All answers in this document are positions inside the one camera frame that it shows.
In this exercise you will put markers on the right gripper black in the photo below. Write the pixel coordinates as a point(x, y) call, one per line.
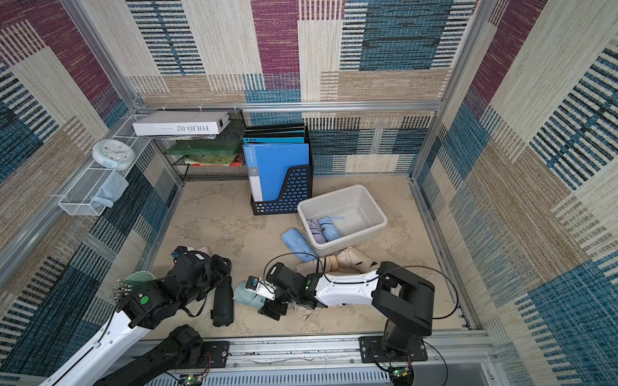
point(273, 308)

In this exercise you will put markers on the black folded umbrella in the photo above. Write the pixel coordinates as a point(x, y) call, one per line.
point(222, 313)

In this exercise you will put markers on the black wire shelf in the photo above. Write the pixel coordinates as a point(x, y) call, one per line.
point(234, 131)

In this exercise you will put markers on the teal file folder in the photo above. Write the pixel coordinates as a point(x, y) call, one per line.
point(273, 140)

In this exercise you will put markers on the light blue umbrella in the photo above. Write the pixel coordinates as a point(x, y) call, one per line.
point(328, 229)

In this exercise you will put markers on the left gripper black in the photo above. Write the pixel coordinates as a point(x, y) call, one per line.
point(218, 275)

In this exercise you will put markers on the blue umbrella near box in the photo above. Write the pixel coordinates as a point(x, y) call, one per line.
point(298, 245)

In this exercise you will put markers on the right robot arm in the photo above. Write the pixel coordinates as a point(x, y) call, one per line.
point(403, 297)

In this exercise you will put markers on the white folio box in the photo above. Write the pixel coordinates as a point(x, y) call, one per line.
point(179, 123)

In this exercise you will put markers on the beige umbrella right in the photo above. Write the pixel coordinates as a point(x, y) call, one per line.
point(352, 258)

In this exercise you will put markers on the white round clock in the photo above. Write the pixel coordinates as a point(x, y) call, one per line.
point(113, 154)

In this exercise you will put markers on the blue clip file folder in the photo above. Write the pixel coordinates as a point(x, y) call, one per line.
point(268, 164)

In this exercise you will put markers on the pale pink small umbrella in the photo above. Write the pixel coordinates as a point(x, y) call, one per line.
point(204, 250)

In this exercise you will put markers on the beige umbrella black stripes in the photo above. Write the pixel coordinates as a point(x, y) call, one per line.
point(328, 264)

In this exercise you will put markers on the purple umbrella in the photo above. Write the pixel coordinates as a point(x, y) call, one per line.
point(316, 231)

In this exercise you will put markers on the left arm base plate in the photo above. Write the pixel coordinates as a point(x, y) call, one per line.
point(214, 355)

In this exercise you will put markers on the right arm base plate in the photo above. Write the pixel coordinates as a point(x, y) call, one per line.
point(373, 349)

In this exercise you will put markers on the mint green pen cup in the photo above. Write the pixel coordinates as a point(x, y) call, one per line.
point(125, 286)

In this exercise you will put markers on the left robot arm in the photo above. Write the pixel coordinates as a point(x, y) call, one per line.
point(135, 316)

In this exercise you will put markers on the mint green umbrella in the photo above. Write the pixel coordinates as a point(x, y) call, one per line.
point(246, 297)

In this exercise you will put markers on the red book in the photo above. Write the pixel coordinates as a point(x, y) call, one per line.
point(235, 160)

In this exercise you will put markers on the light blue cloth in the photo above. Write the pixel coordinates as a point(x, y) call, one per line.
point(110, 191)

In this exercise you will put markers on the black mesh file holder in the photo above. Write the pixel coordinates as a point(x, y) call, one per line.
point(297, 185)

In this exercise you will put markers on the grey plastic storage box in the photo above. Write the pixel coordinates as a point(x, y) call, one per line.
point(354, 212)

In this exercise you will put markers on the white wire basket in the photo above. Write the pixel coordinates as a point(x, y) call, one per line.
point(77, 201)

